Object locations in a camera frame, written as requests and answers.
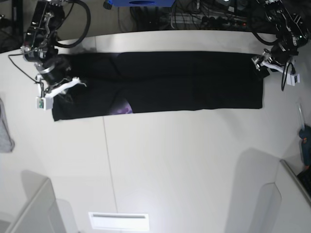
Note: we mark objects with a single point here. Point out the grey cloth at left edge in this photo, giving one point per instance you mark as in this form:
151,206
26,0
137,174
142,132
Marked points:
6,142

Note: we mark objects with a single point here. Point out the blue plastic box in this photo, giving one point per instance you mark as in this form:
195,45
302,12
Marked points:
132,3

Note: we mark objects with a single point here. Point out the grey partition panel right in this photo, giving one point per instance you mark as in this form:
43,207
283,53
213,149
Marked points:
297,182

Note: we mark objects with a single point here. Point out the white camera box gripper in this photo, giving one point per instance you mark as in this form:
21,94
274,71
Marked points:
44,103
293,79

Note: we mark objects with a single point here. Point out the white camera box left gripper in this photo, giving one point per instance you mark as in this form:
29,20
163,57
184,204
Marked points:
293,79

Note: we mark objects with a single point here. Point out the grey partition panel left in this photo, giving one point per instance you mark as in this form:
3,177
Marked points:
40,214

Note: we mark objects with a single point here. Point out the grey partition panel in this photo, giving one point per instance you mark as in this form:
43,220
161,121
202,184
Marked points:
297,182
40,214

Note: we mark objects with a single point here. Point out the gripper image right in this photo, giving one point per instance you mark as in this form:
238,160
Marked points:
276,58

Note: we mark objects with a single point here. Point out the black keyboard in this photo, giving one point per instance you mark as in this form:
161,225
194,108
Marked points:
305,179

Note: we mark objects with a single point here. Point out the white camera box right gripper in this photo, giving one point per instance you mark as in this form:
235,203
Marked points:
44,103

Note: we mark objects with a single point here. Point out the power strip with plugs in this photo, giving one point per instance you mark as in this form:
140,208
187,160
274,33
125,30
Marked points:
219,22

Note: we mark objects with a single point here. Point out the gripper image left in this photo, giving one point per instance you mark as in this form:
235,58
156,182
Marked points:
56,72

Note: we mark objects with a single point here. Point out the black T-shirt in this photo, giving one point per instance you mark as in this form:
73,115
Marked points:
145,82

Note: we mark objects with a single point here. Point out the white label plate with slot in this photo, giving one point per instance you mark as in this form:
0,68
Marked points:
119,221

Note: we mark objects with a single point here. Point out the blue glue gun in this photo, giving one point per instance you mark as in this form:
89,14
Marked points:
305,135

